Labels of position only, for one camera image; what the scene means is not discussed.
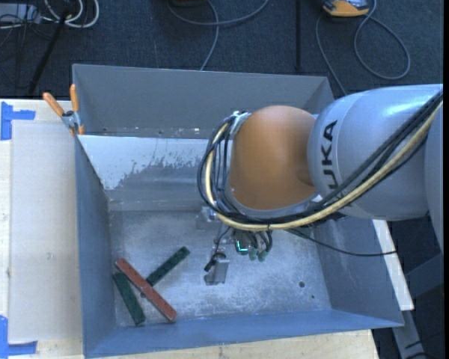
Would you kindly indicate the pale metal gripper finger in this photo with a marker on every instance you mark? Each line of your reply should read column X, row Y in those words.
column 216, row 278
column 220, row 266

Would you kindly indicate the grey metal bin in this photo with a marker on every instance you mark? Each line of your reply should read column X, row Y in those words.
column 247, row 294

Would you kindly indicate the dark green flat block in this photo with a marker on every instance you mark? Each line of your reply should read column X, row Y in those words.
column 168, row 265
column 129, row 299

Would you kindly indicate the red-brown flat block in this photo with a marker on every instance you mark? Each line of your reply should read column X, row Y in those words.
column 146, row 288

